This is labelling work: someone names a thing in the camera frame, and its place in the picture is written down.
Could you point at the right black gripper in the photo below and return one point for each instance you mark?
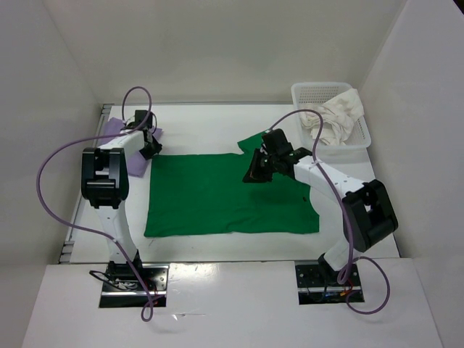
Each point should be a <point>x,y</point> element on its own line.
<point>254,173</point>

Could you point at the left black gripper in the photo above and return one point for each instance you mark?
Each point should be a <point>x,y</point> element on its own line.
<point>147,154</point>

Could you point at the green t shirt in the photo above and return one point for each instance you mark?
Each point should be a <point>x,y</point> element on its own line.
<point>201,194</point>

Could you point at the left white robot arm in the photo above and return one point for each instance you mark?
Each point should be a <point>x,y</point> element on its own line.
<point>105,185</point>

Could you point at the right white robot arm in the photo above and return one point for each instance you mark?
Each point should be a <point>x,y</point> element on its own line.
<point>367,212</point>

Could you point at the white plastic basket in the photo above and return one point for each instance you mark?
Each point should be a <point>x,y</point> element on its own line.
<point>319,93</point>

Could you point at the white t shirt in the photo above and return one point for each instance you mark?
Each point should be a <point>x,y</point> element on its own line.
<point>340,115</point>

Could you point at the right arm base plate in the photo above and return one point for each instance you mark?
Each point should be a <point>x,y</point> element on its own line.
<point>314,289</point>

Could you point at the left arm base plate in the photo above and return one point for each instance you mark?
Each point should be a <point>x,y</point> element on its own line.
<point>121,289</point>

